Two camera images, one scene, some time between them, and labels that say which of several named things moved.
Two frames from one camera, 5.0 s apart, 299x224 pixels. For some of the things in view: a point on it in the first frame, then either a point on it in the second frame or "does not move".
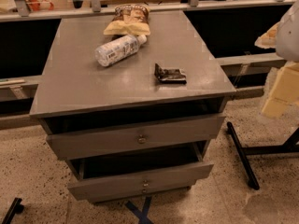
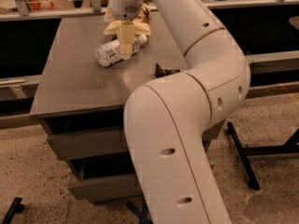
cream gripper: [289, 36] to [123, 9]
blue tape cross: [141, 215] does not move
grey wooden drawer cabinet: [141, 126] does not move
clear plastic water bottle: [112, 52] does not move
